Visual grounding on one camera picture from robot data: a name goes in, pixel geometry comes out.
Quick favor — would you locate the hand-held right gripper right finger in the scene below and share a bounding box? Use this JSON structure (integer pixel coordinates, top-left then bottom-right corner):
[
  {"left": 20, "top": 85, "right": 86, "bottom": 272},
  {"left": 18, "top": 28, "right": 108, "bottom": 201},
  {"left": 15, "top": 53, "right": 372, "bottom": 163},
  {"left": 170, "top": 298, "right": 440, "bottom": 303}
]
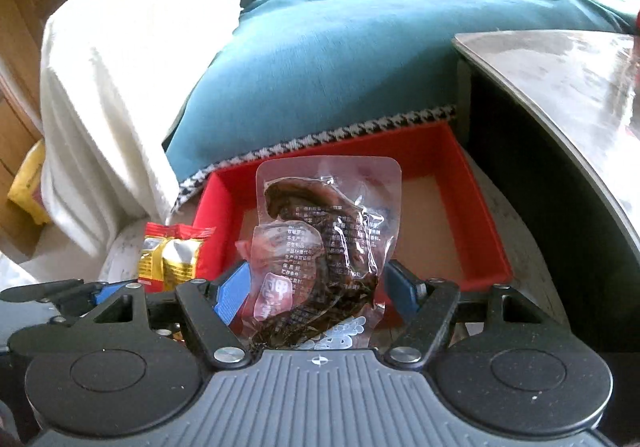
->
[{"left": 384, "top": 259, "right": 553, "bottom": 372}]

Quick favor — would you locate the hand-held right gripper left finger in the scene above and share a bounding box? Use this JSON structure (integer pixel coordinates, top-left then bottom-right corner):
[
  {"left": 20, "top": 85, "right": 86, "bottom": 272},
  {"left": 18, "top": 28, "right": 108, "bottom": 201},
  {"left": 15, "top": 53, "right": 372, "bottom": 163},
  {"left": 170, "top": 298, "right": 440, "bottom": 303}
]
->
[{"left": 70, "top": 259, "right": 253, "bottom": 372}]

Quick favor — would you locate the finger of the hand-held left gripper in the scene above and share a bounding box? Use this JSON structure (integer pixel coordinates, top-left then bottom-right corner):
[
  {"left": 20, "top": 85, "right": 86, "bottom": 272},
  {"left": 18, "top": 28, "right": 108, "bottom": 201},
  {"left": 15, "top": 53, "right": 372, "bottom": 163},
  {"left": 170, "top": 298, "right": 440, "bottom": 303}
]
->
[
  {"left": 47, "top": 283, "right": 146, "bottom": 325},
  {"left": 0, "top": 278, "right": 86, "bottom": 304}
]

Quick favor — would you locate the red and gold snack packet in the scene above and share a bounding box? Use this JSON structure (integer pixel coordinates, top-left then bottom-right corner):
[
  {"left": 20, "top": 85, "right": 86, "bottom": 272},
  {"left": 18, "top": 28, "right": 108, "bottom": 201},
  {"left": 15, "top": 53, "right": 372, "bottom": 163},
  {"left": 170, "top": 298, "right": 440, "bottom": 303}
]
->
[{"left": 137, "top": 222, "right": 217, "bottom": 293}]

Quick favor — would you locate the clear dark vegetable snack packet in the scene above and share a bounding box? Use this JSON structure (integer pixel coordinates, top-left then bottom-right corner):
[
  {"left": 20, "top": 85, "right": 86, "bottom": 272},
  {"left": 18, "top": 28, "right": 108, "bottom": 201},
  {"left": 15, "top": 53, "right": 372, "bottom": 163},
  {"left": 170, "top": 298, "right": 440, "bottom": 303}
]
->
[{"left": 252, "top": 156, "right": 403, "bottom": 353}]

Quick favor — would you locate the red cardboard box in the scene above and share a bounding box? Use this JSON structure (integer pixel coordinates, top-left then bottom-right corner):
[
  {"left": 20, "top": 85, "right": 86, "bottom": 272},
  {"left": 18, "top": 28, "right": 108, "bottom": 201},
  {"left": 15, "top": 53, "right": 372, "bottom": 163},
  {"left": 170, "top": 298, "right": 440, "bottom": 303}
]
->
[{"left": 192, "top": 121, "right": 513, "bottom": 328}]

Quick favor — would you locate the yellow bag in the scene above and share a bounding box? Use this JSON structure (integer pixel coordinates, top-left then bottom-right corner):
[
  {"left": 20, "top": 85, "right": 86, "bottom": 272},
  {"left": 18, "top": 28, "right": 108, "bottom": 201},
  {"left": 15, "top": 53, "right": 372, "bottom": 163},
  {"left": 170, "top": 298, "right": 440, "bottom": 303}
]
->
[{"left": 7, "top": 140, "right": 51, "bottom": 225}]

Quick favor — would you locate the floral mat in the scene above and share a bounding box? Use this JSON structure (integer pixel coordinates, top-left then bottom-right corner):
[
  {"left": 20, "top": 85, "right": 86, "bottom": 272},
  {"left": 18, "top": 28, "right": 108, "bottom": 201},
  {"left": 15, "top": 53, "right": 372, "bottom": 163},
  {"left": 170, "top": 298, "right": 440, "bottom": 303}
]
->
[{"left": 97, "top": 162, "right": 566, "bottom": 358}]

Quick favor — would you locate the white knitted towel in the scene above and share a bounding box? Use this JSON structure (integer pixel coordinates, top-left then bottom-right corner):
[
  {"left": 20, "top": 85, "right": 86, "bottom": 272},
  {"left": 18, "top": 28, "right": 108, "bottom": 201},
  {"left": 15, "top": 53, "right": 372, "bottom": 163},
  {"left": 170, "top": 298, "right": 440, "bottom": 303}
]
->
[{"left": 40, "top": 0, "right": 243, "bottom": 273}]

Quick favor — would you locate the blue quilt houndstooth trim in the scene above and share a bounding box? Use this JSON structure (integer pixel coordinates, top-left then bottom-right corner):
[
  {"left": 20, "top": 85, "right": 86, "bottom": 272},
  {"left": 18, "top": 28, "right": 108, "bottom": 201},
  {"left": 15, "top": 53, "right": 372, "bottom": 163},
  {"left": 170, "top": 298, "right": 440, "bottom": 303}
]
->
[{"left": 162, "top": 0, "right": 640, "bottom": 208}]

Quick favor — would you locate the wooden cabinet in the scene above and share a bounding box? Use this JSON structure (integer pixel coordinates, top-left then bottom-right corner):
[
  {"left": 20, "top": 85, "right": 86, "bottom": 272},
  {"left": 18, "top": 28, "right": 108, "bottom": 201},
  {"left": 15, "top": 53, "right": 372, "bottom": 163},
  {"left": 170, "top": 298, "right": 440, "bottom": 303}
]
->
[{"left": 0, "top": 0, "right": 108, "bottom": 258}]

